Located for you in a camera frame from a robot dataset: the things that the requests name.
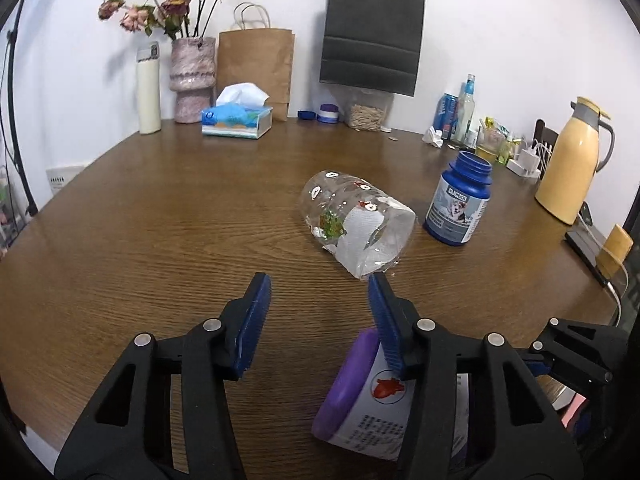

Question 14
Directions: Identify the purple supplement bottle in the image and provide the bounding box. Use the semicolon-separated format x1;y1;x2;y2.
310;327;471;463

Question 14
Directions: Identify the black tablet device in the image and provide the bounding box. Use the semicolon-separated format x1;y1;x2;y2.
564;202;630;296

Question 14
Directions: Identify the yellow thermos jug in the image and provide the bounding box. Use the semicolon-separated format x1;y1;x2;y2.
535;96;616;226

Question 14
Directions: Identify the white power strip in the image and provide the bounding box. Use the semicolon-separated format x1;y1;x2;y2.
506;148;540;179

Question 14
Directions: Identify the blue supplement bottle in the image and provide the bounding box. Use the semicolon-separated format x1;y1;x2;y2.
423;152;492;246

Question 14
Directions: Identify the dark wooden chair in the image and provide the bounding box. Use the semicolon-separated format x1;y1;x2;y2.
533;119;559;178

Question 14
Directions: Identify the glass with yellow liquid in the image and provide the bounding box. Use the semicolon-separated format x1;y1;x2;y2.
475;126;506;164

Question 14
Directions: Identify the snack packets pile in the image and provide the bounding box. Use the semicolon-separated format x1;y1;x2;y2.
480;117;525;166

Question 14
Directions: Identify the black light stand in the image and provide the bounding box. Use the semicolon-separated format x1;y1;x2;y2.
0;0;40;218

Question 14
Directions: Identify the white paper box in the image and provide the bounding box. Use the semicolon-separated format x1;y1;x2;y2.
46;165;86;195

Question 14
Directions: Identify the crumpled white tissue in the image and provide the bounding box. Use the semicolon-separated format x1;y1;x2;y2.
422;127;444;148

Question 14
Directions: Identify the blue drink can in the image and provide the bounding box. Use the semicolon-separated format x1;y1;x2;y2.
433;93;458;134

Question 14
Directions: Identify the blue tissue box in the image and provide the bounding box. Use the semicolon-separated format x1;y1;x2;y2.
201;82;273;140

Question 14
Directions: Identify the clear container with grains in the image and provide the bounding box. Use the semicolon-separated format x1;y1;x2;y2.
346;88;394;131

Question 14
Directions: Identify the white thermos bottle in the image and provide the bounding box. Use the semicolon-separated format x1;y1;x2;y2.
136;41;162;134

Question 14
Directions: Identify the blue bottle cap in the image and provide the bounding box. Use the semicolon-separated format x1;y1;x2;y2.
297;110;317;122

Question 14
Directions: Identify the purple white small jar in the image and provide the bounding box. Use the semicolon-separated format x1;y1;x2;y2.
317;103;340;124

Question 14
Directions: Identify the pink ceramic vase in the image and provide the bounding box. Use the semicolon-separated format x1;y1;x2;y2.
169;37;216;124

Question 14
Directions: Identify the brown paper bag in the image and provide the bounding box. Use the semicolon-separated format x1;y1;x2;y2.
216;1;295;122

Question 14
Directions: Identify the black paper bag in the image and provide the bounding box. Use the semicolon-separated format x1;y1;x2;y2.
319;0;425;96

